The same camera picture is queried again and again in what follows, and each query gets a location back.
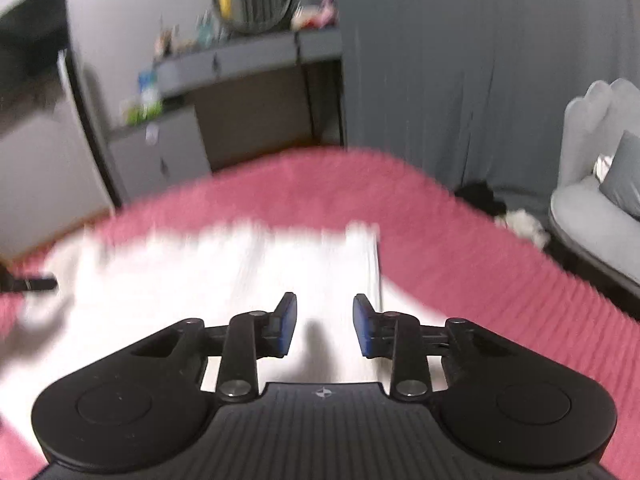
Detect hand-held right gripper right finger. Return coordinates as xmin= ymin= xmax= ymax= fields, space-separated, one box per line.
xmin=352 ymin=294 xmax=501 ymax=403

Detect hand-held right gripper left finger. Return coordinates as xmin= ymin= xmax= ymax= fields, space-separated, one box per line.
xmin=131 ymin=291 xmax=299 ymax=403

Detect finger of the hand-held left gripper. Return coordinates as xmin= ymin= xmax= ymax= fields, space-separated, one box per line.
xmin=0 ymin=266 xmax=59 ymax=295

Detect white ribbed knit sweater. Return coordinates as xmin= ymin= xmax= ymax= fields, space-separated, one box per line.
xmin=0 ymin=220 xmax=451 ymax=461

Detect white tall cabinet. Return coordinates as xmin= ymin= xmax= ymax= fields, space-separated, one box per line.
xmin=0 ymin=50 xmax=123 ymax=262

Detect pink ribbed blanket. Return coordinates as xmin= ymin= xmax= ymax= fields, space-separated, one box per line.
xmin=0 ymin=145 xmax=640 ymax=480

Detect black cloth on floor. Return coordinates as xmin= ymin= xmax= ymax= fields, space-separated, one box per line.
xmin=452 ymin=180 xmax=509 ymax=217

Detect grey small cabinet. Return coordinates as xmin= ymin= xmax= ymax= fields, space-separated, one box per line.
xmin=107 ymin=105 xmax=213 ymax=207

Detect green items on cabinet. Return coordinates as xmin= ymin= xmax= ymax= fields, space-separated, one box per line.
xmin=121 ymin=100 xmax=164 ymax=127

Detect white tub with blue label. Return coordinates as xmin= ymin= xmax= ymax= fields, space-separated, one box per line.
xmin=137 ymin=71 xmax=162 ymax=111

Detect black television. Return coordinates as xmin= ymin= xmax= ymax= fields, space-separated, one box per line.
xmin=0 ymin=0 xmax=69 ymax=133

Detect grey sofa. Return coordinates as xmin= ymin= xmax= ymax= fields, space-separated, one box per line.
xmin=547 ymin=77 xmax=640 ymax=288

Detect grey dressing table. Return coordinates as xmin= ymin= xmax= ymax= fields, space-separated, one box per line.
xmin=152 ymin=27 xmax=349 ymax=172

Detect small white item on sofa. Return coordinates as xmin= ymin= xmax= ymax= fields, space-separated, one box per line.
xmin=592 ymin=154 xmax=614 ymax=182

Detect bottles on dressing table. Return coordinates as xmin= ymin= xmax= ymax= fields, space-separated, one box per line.
xmin=152 ymin=10 xmax=232 ymax=59

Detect grey cushion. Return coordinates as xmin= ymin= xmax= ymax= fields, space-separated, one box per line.
xmin=598 ymin=130 xmax=640 ymax=222

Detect pink items on dressing table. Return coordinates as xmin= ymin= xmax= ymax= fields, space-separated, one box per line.
xmin=290 ymin=0 xmax=339 ymax=32

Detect grey wall curtain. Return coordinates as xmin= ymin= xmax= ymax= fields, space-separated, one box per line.
xmin=332 ymin=0 xmax=640 ymax=206

